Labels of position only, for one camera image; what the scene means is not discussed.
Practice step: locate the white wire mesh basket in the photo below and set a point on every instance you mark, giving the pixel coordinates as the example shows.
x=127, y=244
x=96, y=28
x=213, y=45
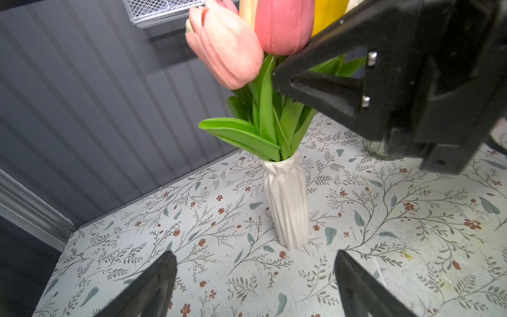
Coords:
x=147, y=13

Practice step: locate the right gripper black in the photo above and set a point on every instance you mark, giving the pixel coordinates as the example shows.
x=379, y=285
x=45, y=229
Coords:
x=435, y=82

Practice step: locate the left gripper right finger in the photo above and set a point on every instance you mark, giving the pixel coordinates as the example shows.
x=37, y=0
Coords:
x=361, y=294

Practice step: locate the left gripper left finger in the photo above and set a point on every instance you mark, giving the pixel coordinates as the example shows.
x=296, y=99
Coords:
x=150, y=294

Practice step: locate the white ribbed ceramic vase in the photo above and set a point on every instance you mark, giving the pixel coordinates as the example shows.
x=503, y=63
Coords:
x=285, y=187

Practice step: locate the clear glass vase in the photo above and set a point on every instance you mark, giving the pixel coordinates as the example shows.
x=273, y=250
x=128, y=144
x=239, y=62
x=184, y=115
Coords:
x=376, y=149

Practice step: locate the tulip bouquet in vase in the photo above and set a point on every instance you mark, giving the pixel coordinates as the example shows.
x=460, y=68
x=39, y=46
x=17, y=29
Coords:
x=241, y=44

